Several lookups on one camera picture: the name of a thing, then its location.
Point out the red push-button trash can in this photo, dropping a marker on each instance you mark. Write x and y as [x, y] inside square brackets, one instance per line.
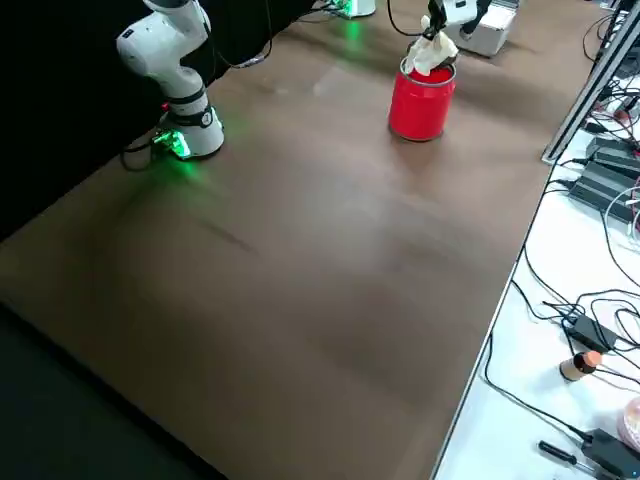
[420, 107]

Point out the silver aluminium case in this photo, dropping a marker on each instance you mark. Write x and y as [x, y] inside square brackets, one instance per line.
[492, 32]

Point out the black power brick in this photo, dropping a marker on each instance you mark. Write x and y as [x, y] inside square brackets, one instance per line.
[615, 150]
[600, 187]

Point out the black power adapter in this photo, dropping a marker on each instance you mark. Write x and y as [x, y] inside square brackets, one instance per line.
[590, 332]
[612, 450]

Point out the brown bottle orange cap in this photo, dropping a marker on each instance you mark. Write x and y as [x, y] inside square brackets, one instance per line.
[575, 367]

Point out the pink round container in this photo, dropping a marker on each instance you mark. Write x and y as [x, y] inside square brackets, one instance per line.
[634, 425]

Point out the black screwdriver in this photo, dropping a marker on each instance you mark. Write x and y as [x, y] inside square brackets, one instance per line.
[555, 448]

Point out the aluminium frame post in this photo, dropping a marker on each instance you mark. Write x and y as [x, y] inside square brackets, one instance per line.
[580, 105]

